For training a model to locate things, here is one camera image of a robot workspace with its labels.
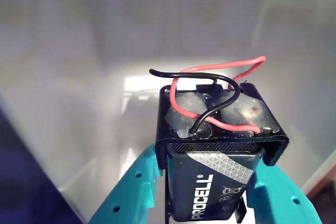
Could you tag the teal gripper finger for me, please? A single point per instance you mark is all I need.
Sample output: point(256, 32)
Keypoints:
point(283, 203)
point(131, 195)

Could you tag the white open box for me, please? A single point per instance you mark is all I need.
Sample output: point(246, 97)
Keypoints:
point(78, 51)

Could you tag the dark lettered mat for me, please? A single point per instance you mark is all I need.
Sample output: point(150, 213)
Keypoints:
point(21, 182)

